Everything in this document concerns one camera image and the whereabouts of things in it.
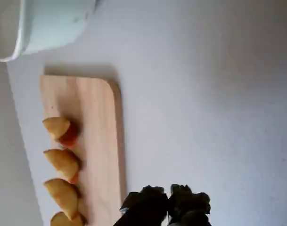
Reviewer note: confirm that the white ceramic bowl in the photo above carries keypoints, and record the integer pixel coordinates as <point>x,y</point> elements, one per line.
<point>51,28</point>

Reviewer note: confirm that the apple slice with red skin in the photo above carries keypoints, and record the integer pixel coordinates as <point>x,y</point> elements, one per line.
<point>59,128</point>
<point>63,220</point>
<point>63,162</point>
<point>63,195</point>

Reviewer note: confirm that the wooden cutting board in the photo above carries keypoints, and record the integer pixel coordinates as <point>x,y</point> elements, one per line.
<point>98,141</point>

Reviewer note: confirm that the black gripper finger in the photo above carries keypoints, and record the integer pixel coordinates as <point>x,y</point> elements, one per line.
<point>145,207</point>
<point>185,204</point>

